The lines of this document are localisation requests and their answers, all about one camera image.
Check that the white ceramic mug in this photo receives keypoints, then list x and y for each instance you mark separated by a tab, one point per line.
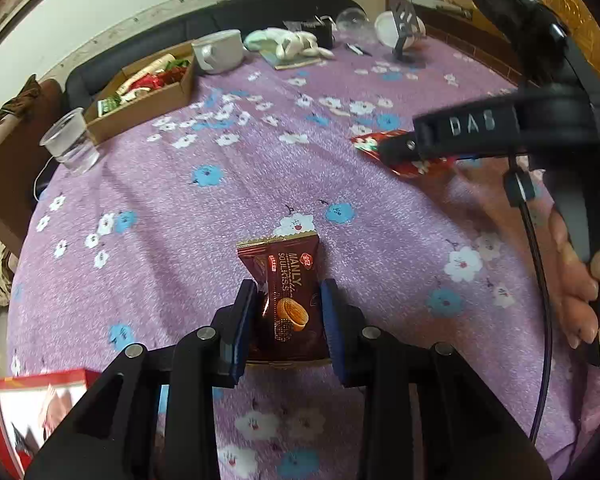
219	52

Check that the red snack box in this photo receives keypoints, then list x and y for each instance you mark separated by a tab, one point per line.
31	408

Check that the person's right hand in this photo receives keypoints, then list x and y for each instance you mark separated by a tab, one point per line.
579	284

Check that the white bowl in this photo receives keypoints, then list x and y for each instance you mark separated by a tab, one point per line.
387	31

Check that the white plush toy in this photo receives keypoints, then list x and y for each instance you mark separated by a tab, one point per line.
285	44

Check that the black phone stand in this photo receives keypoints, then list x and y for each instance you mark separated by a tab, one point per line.
401	10

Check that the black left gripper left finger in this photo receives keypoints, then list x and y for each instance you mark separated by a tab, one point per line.
150	414

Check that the pink sleeve right forearm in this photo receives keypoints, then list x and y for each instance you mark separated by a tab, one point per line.
572	412

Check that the black sofa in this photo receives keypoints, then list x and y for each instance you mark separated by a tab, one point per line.
86	81

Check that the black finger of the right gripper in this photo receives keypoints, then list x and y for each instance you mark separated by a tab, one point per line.
398	146

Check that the clear plastic cup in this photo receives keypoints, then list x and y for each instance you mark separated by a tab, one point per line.
70	143

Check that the black small cup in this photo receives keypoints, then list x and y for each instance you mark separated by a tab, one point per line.
323	34

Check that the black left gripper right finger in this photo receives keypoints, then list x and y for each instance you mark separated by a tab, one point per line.
427	413

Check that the purple floral tablecloth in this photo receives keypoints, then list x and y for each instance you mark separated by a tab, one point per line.
142	248

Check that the red floral snack packet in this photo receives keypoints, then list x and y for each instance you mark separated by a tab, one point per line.
366	144

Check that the cardboard snack tray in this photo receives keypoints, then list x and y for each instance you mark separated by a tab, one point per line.
162	82

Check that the clear glass bowl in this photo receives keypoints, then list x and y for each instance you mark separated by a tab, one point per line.
352	20

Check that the brown chair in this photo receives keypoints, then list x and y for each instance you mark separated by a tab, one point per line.
21	160

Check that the brown chocolate pie packet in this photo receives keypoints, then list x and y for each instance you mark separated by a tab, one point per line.
288	324

